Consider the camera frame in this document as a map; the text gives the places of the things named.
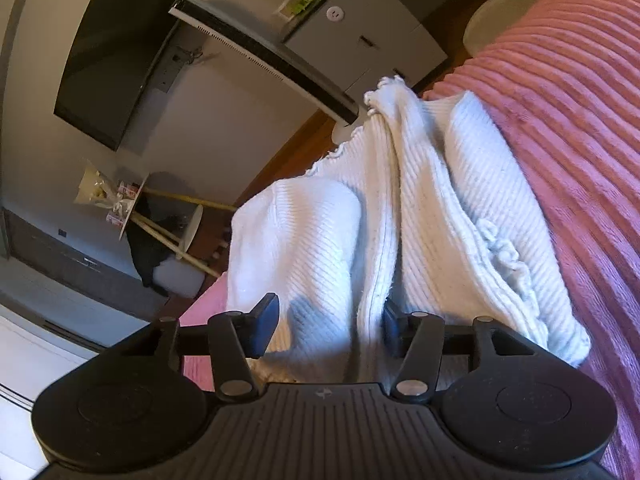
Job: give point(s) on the grey small cabinet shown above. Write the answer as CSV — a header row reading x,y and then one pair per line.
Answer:
x,y
354,43

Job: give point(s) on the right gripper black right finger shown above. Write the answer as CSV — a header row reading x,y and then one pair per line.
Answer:
x,y
428,351

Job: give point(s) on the round wooden side table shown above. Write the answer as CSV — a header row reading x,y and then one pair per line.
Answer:
x,y
149,219

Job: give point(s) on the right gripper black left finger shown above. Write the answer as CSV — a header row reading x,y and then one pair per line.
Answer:
x,y
229,339

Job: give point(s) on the black wall television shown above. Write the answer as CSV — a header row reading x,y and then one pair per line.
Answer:
x,y
113,55

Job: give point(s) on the white ribbed knit garment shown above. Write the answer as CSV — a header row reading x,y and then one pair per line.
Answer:
x,y
424,205

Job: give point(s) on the white standing floor lamp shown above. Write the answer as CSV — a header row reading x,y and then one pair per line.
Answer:
x,y
275,59

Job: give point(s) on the pink ribbed plush blanket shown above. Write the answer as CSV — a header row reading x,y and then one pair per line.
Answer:
x,y
562,87

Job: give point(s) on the dark low tv cabinet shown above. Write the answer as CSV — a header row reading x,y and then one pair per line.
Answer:
x,y
94,279

